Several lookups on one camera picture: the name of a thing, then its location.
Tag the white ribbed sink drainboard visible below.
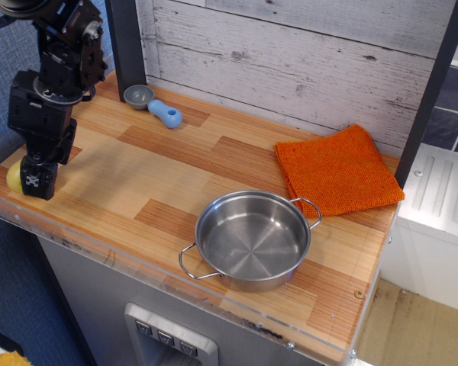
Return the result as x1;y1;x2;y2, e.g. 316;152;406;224
398;143;458;237

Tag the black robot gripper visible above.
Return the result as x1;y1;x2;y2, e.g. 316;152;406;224
8;70;77;201

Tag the grey dispenser panel with buttons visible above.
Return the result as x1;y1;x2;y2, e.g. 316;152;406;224
124;303;219;365

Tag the yellow object at bottom left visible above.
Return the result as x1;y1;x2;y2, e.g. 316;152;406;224
0;352;32;366

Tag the stainless steel pot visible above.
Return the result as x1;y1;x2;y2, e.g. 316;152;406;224
181;190;322;292

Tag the orange knitted cloth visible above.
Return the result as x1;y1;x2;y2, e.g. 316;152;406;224
274;124;405;216

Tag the dark grey left post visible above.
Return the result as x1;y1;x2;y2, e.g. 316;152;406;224
105;0;146;101

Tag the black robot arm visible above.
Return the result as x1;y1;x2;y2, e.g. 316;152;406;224
0;1;108;200

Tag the clear acrylic table edge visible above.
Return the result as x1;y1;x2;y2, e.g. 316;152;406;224
0;198;357;365

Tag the grey and blue toy scoop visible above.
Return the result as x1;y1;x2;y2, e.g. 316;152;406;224
123;85;183;129

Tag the dark grey post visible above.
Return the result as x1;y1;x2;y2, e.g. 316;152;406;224
105;0;146;101
395;1;458;188

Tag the dark grey right post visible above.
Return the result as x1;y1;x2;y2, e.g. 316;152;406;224
395;1;458;188

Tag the yellow toy potato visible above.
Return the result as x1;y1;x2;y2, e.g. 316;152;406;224
6;160;23;194

